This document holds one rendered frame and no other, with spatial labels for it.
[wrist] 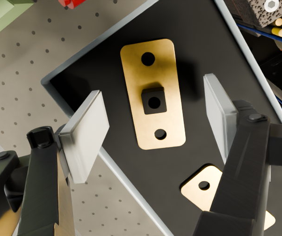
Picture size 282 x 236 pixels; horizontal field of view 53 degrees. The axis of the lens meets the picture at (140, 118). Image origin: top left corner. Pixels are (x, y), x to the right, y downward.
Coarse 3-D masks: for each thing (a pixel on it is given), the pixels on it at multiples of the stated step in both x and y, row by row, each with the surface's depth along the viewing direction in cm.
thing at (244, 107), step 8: (240, 104) 15; (248, 104) 15; (240, 112) 14; (248, 112) 14; (256, 112) 14; (272, 128) 12; (280, 128) 12; (272, 136) 12; (280, 136) 12; (272, 144) 12; (280, 144) 12; (272, 152) 12; (280, 152) 12; (272, 160) 12; (280, 160) 12
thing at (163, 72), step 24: (144, 48) 20; (168, 48) 20; (144, 72) 20; (168, 72) 20; (144, 96) 20; (168, 96) 21; (144, 120) 22; (168, 120) 22; (144, 144) 23; (168, 144) 23
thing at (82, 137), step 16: (96, 96) 19; (80, 112) 16; (96, 112) 18; (64, 128) 14; (80, 128) 15; (96, 128) 18; (64, 144) 14; (80, 144) 15; (96, 144) 17; (80, 160) 14; (80, 176) 15
